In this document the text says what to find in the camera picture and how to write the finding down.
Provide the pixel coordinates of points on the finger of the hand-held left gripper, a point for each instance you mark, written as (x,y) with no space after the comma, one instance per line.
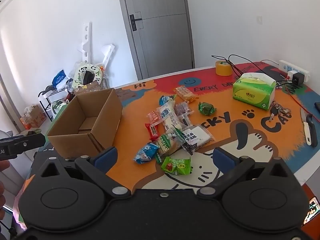
(32,140)

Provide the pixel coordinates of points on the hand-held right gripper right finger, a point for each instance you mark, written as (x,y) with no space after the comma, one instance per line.
(223,160)

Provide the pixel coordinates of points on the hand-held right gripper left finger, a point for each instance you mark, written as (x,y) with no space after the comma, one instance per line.
(106,158)

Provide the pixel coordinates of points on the black white snack packet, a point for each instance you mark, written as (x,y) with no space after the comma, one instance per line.
(197,137)

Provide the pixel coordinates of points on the bright green snack packet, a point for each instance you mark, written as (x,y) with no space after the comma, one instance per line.
(176,166)

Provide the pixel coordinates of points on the red snack bar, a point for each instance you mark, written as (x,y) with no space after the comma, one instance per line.
(152,131)

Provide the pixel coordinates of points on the small clear dark snack packet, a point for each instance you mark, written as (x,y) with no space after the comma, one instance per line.
(186,120)

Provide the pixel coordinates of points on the clear red white snack packet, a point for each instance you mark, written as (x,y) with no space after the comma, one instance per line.
(153,117)

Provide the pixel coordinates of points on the dark purple snack packet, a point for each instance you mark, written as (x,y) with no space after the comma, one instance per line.
(182,108)

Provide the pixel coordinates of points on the blue green snack packet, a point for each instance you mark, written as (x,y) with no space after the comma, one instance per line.
(166,100)

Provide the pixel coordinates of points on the person's left hand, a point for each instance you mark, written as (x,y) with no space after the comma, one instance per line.
(2,192)

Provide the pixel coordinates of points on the orange printed cardboard box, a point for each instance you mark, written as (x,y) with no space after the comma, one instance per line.
(35,117)

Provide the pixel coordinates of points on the black shoe rack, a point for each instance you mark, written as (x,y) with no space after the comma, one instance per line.
(45,102)

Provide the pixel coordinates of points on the colourful printed table mat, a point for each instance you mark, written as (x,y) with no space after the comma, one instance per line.
(140,100)

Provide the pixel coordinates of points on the blue plastic bag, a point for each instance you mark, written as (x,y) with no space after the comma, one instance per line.
(58,77)

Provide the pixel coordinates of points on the bunch of keys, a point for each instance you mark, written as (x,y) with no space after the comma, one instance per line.
(275,110)

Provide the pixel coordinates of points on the green tissue pack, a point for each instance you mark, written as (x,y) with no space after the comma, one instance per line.
(250,92)

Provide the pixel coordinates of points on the brown cardboard box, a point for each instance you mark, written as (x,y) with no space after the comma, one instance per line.
(91,87)

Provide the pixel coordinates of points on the panda print toilet seat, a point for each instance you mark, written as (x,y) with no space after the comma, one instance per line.
(79,76)

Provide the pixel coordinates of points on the yellow tape roll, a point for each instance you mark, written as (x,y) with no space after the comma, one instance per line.
(223,70)

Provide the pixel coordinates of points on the black peeler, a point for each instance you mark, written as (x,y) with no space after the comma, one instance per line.
(313,132)

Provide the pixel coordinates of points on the phone with lit screen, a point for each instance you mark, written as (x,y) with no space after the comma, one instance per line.
(311,211)

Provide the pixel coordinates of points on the black phone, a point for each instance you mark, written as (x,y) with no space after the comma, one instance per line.
(318,111)

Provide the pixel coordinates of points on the short white foam piece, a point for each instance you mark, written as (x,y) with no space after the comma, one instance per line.
(107,52)

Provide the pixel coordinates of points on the white red plug adapter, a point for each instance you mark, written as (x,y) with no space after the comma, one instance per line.
(291,75)

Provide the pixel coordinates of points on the black charger plug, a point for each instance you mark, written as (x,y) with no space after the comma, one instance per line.
(298,78)

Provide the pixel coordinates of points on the white power strip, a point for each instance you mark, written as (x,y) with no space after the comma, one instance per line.
(285,65)

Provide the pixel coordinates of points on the tall white foam piece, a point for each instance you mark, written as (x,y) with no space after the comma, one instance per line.
(86,40)

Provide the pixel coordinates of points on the grey door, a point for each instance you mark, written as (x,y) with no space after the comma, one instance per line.
(162,42)

